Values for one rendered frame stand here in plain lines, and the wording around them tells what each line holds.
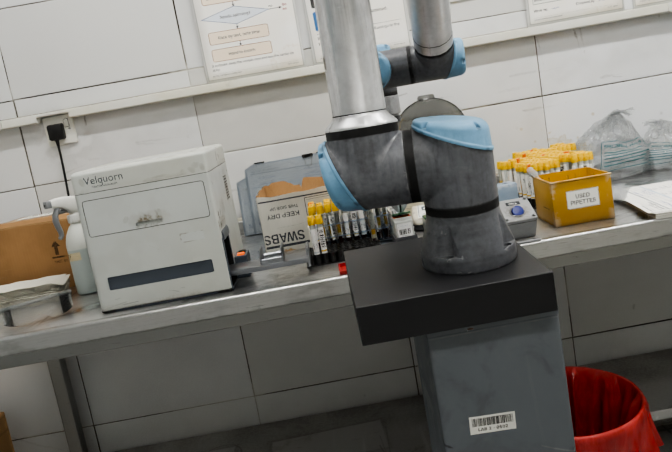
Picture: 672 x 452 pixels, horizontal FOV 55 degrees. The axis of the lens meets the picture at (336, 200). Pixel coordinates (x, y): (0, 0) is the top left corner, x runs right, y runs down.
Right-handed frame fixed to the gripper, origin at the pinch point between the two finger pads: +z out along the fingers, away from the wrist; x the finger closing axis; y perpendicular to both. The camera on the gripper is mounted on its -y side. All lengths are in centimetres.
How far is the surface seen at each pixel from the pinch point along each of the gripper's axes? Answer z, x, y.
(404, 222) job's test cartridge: 3.1, -0.2, -1.5
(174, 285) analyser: 6, 50, -6
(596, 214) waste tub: 8.3, -41.1, -5.7
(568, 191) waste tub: 2.2, -35.7, -5.3
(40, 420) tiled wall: 57, 115, 60
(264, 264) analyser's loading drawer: 5.8, 31.2, -4.9
